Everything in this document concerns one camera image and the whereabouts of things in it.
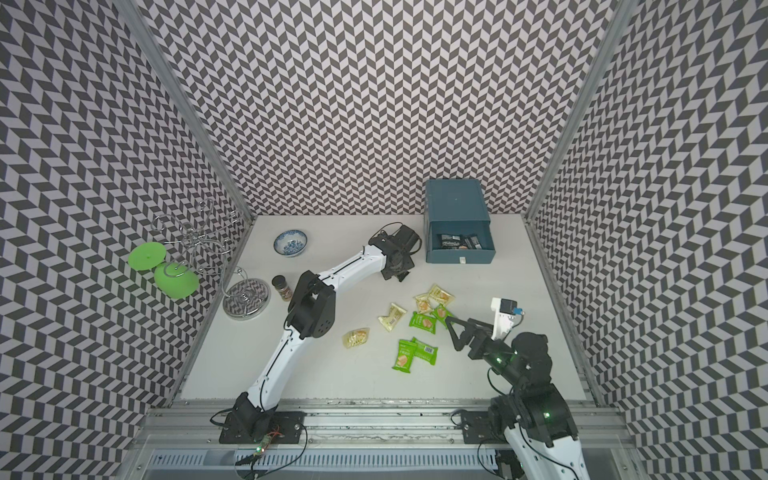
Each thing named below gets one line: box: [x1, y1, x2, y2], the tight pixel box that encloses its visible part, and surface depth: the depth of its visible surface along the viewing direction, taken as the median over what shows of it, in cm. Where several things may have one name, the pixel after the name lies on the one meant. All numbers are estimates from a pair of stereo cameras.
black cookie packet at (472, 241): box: [462, 234, 483, 250], surface depth 93 cm
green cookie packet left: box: [408, 311, 437, 334], surface depth 92 cm
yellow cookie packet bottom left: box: [342, 327, 370, 349], surface depth 88 cm
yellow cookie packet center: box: [377, 302, 407, 332], surface depth 91 cm
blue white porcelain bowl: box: [273, 229, 308, 257], surface depth 110 cm
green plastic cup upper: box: [128, 242, 167, 271], surface depth 68 cm
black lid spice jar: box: [271, 274, 293, 302], surface depth 91 cm
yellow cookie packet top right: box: [427, 284, 455, 306], surface depth 98 cm
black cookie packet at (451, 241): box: [436, 234, 468, 250], surface depth 92 cm
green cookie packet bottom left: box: [392, 339, 415, 373], surface depth 85 cm
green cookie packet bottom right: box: [411, 336, 439, 366], surface depth 86 cm
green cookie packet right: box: [429, 303, 454, 329], surface depth 94 cm
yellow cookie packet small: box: [413, 294, 434, 314], surface depth 94 cm
